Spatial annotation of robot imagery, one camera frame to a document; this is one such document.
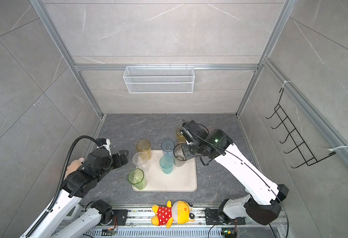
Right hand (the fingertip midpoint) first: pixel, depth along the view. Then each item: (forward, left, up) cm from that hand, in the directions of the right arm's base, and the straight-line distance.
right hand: (190, 149), depth 68 cm
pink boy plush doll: (+2, +67, -20) cm, 69 cm away
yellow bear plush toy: (-22, +6, -20) cm, 31 cm away
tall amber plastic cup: (+12, +26, -15) cm, 32 cm away
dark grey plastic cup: (-6, +5, +2) cm, 8 cm away
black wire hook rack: (-2, -48, +3) cm, 48 cm away
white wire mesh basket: (+54, +18, +3) cm, 57 cm away
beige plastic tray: (-4, +4, -28) cm, 28 cm away
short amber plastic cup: (+23, +4, -23) cm, 33 cm away
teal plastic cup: (+5, +13, -27) cm, 30 cm away
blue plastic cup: (+14, +12, -21) cm, 28 cm away
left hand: (+2, +34, -5) cm, 34 cm away
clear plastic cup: (+5, +29, -21) cm, 36 cm away
